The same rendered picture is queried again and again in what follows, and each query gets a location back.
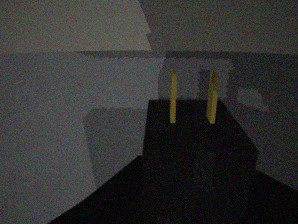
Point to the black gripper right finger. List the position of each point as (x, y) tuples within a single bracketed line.
[(270, 202)]

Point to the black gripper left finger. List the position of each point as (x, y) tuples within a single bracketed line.
[(118, 201)]

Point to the black two-prong plug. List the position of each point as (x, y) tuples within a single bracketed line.
[(197, 163)]

